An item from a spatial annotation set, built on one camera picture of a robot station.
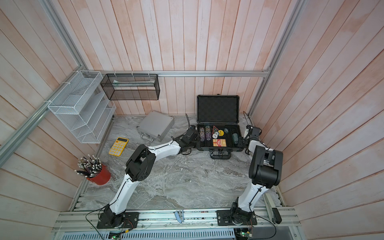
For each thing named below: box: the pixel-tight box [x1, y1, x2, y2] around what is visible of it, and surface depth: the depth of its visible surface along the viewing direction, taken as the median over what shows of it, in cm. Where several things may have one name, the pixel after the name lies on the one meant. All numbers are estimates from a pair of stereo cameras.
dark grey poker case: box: [196, 94, 244, 159], surface depth 110 cm
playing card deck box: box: [212, 138, 227, 147], surface depth 103 cm
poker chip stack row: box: [199, 126, 212, 142], surface depth 108 cm
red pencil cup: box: [74, 154, 111, 185], surface depth 77 cm
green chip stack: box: [232, 133, 239, 144], surface depth 105 cm
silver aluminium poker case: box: [136, 110, 175, 143], surface depth 110 cm
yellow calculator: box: [108, 137, 130, 157], surface depth 103 cm
